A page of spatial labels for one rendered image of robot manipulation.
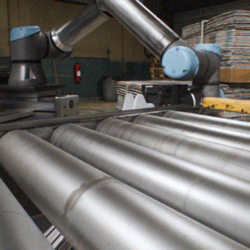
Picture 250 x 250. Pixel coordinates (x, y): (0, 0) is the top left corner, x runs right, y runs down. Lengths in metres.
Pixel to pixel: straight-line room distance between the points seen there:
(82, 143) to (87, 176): 0.11
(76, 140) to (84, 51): 7.96
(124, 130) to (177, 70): 0.31
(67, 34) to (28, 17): 6.59
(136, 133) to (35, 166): 0.14
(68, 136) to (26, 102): 0.78
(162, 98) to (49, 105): 0.54
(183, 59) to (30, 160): 0.45
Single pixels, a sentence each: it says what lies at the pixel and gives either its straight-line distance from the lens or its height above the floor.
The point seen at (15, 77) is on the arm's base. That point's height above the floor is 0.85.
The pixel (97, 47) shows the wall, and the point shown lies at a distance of 8.49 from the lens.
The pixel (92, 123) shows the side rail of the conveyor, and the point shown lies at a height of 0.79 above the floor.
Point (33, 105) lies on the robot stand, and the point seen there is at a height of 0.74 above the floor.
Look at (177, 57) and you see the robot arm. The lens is 0.61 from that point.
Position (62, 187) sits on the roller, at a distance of 0.18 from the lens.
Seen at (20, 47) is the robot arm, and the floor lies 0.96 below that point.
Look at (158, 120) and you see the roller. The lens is 0.38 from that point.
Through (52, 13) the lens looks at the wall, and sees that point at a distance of 7.95.
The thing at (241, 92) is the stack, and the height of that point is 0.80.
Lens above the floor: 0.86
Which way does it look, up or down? 11 degrees down
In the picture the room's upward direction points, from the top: straight up
